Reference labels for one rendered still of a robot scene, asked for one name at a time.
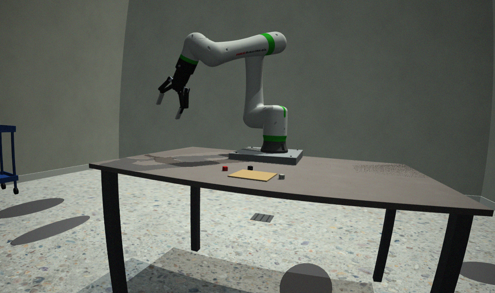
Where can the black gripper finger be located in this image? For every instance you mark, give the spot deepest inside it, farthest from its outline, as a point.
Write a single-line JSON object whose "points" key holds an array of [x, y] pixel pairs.
{"points": [[162, 89], [183, 98]]}

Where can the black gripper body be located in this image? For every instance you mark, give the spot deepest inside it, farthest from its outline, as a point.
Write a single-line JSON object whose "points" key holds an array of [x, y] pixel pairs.
{"points": [[180, 79]]}

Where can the tan square mat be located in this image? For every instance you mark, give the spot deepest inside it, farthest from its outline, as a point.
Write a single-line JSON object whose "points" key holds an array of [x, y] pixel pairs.
{"points": [[253, 175]]}

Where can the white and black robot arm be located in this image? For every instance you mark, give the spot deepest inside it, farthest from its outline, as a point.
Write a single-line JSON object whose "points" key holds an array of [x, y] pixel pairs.
{"points": [[271, 118]]}

